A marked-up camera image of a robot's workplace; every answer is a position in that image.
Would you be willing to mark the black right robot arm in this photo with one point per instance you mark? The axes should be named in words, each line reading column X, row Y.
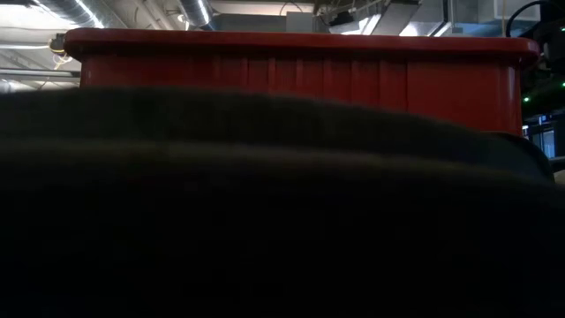
column 554, row 44

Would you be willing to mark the blue window panels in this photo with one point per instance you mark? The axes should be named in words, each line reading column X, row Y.
column 547, row 141

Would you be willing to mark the red plastic bin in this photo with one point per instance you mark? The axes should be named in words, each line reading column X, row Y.
column 309, row 70

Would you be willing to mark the large black slide sandal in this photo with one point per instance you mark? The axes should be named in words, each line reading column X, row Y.
column 265, row 221
column 529, row 154

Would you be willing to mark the grey rectangular duct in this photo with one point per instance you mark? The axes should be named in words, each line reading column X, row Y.
column 265, row 23

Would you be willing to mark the silver round air duct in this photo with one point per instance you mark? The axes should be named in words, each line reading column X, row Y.
column 196, row 13
column 70, row 11

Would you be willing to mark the grey angled metal ductwork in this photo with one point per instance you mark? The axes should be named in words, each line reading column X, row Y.
column 393, row 17

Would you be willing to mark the grey horizontal pipe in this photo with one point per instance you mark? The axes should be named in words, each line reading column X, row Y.
column 35, row 73

